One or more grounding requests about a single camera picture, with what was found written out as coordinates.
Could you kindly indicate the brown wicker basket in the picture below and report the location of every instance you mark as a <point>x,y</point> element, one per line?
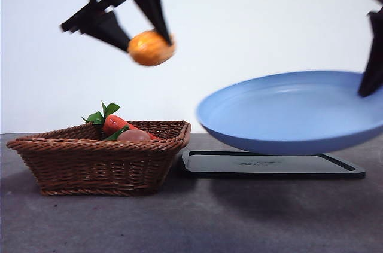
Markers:
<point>89,166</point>

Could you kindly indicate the orange corn cob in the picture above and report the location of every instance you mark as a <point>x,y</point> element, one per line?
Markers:
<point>151,49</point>

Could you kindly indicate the blue round plate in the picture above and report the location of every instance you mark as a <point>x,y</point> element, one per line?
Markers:
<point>284,115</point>

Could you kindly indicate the green chili pepper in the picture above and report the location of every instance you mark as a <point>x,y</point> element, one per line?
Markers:
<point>115,134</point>

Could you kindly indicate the orange carrot with green leaves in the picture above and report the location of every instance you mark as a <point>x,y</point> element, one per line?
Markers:
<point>112,123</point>

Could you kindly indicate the black rectangular tray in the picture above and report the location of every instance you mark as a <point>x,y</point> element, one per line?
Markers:
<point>269,169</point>

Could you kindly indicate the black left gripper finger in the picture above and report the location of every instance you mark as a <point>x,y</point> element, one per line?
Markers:
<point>109,31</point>
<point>152,4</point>

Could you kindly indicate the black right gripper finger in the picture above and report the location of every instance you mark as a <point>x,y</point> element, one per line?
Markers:
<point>374,61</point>

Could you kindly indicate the pinkish brown egg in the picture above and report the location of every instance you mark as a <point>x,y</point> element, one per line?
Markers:
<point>134,136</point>

